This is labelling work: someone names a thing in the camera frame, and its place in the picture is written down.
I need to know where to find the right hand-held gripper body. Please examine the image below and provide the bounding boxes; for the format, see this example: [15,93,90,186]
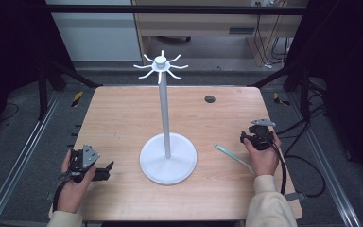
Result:
[244,117,278,151]

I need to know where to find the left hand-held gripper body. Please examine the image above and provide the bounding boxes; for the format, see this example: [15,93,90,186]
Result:
[68,144,101,184]

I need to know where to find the white hook rack stand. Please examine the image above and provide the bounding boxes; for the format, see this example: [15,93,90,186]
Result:
[132,49,199,186]

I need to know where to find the person's right hand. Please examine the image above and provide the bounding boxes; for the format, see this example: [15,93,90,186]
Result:
[243,131,282,177]

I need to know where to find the person's left hand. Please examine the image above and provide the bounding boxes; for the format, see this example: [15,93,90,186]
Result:
[56,148,97,215]

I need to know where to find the yellow black floor tape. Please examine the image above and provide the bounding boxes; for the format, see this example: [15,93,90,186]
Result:
[71,91,84,108]
[272,92,291,107]

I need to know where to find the black metal stand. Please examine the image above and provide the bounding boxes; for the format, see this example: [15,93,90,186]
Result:
[247,61,313,122]
[37,60,103,121]

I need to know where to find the wooden desk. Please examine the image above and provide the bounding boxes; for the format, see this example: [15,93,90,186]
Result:
[131,0,308,68]

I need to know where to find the white cabinet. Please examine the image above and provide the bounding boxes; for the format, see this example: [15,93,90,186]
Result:
[45,0,144,63]

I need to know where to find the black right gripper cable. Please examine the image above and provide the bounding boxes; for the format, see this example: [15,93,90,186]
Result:
[264,131,288,196]

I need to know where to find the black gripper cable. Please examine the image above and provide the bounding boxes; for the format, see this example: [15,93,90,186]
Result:
[264,131,288,196]
[52,172,72,213]

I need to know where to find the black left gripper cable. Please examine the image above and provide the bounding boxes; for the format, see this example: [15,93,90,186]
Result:
[52,172,72,213]

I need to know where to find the black floor cable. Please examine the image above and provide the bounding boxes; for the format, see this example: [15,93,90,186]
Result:
[275,103,327,199]

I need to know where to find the grey strap tag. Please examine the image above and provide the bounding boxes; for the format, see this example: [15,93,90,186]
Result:
[285,191,308,202]

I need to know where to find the aluminium floor rail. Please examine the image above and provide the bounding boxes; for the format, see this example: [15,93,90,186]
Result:
[287,93,363,227]
[0,91,61,227]

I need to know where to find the hanging black cables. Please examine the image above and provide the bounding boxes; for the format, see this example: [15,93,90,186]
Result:
[253,13,292,69]

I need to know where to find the black frame crossbar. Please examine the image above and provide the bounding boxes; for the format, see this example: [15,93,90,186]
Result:
[43,4,308,16]

